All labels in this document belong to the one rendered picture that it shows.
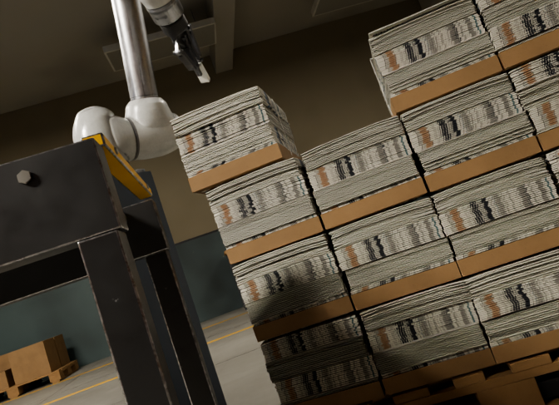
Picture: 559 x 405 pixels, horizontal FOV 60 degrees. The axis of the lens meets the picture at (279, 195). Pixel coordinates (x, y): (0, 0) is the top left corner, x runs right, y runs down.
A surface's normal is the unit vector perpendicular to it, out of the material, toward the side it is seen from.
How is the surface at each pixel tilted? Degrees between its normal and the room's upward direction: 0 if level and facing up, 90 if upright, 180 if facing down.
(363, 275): 90
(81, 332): 90
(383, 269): 90
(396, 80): 90
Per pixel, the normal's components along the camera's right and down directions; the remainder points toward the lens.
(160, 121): 0.63, -0.07
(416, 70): -0.24, -0.04
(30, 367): 0.10, -0.15
